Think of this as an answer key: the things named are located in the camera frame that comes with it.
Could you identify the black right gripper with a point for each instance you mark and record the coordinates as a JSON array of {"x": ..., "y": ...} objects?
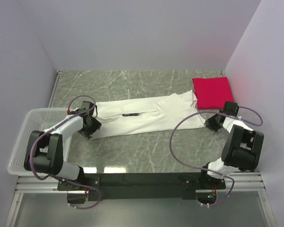
[{"x": 210, "y": 122}]

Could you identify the black base beam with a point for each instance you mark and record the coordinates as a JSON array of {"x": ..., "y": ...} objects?
[{"x": 144, "y": 185}]

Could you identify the aluminium rail frame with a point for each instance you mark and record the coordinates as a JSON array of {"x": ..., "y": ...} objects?
[{"x": 244, "y": 182}]

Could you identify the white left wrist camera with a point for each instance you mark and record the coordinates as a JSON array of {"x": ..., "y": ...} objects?
[{"x": 73, "y": 111}]

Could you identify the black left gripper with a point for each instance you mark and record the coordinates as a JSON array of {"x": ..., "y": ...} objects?
[{"x": 95, "y": 125}]

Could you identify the white plastic basket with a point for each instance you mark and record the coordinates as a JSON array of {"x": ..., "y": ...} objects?
[{"x": 35, "y": 120}]

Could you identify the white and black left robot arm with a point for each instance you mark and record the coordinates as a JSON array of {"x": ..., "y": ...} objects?
[{"x": 45, "y": 148}]

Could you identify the folded red t shirt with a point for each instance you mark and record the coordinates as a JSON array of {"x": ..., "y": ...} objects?
[{"x": 212, "y": 93}]

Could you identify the white t shirt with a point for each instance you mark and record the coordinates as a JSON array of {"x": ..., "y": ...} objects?
[{"x": 135, "y": 116}]

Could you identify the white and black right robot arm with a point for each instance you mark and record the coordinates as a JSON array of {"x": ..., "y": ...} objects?
[{"x": 242, "y": 148}]

